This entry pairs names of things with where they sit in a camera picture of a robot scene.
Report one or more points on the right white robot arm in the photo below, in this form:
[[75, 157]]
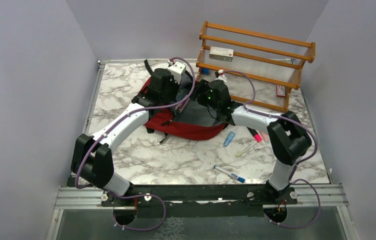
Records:
[[289, 139]]

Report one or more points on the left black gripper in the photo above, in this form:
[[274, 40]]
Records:
[[176, 86]]

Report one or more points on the yellow green pen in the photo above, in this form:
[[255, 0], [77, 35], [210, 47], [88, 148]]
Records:
[[246, 149]]

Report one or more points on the small blue block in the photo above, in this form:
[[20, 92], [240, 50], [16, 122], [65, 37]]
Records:
[[205, 71]]

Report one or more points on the blue glue stick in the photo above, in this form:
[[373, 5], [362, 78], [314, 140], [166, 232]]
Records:
[[229, 138]]

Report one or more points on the small red white box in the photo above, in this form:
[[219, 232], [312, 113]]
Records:
[[280, 91]]

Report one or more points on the red student backpack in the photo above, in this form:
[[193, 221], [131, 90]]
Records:
[[193, 122]]

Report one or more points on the white box on shelf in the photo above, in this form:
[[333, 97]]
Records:
[[221, 53]]

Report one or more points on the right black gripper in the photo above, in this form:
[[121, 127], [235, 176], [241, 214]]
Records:
[[203, 87]]

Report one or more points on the pink black highlighter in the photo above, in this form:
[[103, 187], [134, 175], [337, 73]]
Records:
[[255, 134]]

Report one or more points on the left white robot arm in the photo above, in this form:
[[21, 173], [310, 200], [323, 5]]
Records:
[[92, 160]]

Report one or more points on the black metal base rail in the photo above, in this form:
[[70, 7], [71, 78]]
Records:
[[150, 201]]

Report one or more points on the orange wooden shelf rack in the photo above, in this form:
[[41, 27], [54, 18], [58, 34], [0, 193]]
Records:
[[260, 62]]

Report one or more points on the yellow highlighter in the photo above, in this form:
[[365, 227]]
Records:
[[265, 137]]

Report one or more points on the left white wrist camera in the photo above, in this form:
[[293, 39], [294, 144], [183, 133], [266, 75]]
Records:
[[177, 69]]

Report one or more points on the white blue marker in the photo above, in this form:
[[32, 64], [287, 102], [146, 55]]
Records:
[[229, 174]]

